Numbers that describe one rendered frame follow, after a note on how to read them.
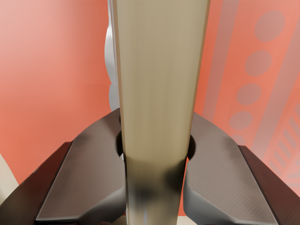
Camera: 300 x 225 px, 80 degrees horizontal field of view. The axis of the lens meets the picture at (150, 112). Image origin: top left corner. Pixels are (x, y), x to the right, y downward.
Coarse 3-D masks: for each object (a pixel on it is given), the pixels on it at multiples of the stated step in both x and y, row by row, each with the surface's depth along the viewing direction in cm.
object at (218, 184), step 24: (192, 120) 11; (192, 144) 9; (216, 144) 9; (192, 168) 7; (216, 168) 7; (240, 168) 7; (192, 192) 6; (216, 192) 6; (240, 192) 6; (192, 216) 7; (216, 216) 6; (240, 216) 6; (264, 216) 6
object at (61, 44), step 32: (0, 0) 14; (32, 0) 14; (64, 0) 14; (96, 0) 14; (0, 32) 15; (32, 32) 15; (64, 32) 15; (96, 32) 15; (0, 64) 16; (32, 64) 16; (64, 64) 16; (96, 64) 16
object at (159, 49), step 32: (128, 0) 5; (160, 0) 5; (192, 0) 5; (128, 32) 5; (160, 32) 5; (192, 32) 5; (128, 64) 6; (160, 64) 6; (192, 64) 6; (128, 96) 6; (160, 96) 6; (192, 96) 7; (128, 128) 7; (160, 128) 7; (128, 160) 8; (160, 160) 8; (128, 192) 9; (160, 192) 9; (128, 224) 11; (160, 224) 10
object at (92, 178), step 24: (120, 120) 11; (72, 144) 9; (96, 144) 9; (120, 144) 10; (72, 168) 7; (96, 168) 7; (120, 168) 7; (72, 192) 6; (96, 192) 6; (120, 192) 6; (48, 216) 6; (72, 216) 6; (96, 216) 6; (120, 216) 7
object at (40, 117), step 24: (0, 96) 18; (24, 96) 18; (48, 96) 17; (72, 96) 17; (96, 96) 17; (0, 120) 19; (24, 120) 19; (48, 120) 19; (72, 120) 19; (96, 120) 19; (0, 144) 20; (24, 144) 20; (48, 144) 20; (24, 168) 22
